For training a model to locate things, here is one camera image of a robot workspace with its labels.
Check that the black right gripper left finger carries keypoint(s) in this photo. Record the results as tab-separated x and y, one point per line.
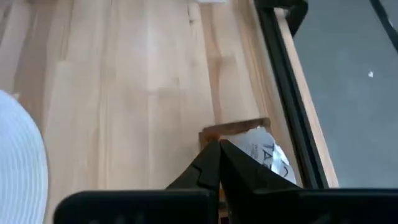
205	171

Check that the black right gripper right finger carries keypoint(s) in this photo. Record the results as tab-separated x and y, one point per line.
245	180

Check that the brown wooden organizer box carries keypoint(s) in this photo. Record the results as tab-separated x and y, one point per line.
231	126

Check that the white round woven placemat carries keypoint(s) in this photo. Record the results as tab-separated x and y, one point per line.
18	161

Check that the black aluminium rig frame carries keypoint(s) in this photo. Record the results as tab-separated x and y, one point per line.
289	93

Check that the black frame clamp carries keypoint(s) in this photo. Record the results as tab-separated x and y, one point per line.
297	12

